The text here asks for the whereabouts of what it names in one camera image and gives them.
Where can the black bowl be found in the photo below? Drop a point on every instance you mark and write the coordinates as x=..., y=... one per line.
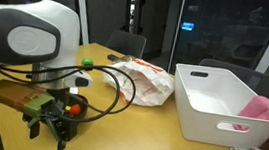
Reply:
x=83, y=105

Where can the yellow block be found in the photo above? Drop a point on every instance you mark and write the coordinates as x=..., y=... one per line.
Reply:
x=67, y=108

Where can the green ball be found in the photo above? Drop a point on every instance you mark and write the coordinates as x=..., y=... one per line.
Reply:
x=87, y=61

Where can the white plastic bin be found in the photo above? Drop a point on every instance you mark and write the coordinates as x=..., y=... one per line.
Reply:
x=203, y=125

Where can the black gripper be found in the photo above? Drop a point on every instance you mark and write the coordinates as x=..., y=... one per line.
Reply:
x=68, y=128

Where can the blue lit screen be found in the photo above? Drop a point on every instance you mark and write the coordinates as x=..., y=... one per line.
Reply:
x=187, y=26

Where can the white orange-print plastic bag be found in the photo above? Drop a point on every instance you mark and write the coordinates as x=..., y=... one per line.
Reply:
x=147, y=83

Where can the small red-orange ball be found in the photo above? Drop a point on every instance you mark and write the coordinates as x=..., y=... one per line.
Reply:
x=75, y=109

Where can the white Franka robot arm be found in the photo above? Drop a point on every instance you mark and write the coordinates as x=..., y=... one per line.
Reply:
x=34, y=41

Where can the black flat device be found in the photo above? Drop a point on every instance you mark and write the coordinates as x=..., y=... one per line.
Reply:
x=114, y=58

